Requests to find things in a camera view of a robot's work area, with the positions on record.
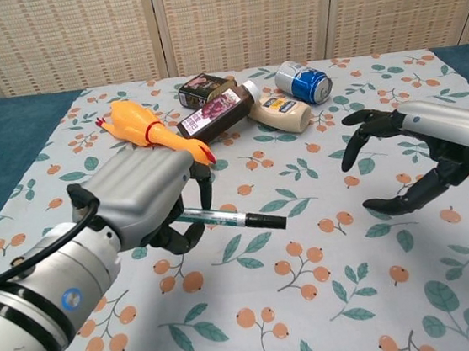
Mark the grey black left robot hand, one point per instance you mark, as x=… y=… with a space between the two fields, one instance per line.
x=142 y=186

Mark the grey black right robot hand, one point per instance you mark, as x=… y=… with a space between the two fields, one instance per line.
x=463 y=136

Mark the green white marker pen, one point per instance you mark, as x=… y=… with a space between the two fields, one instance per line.
x=214 y=217

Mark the black marker cap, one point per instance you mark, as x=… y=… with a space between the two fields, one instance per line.
x=267 y=221

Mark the dark grape juice bottle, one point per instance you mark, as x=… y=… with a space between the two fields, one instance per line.
x=215 y=114

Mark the yellow rubber chicken toy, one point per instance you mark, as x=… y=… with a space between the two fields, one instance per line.
x=131 y=121

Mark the dark rectangular tin box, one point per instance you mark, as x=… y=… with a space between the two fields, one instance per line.
x=203 y=86

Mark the beige squeeze sauce bottle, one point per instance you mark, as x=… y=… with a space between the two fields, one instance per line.
x=280 y=113

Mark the blue silver drink can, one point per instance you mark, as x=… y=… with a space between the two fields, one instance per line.
x=300 y=81

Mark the floral fruit print tablecloth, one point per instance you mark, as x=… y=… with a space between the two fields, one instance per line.
x=313 y=268

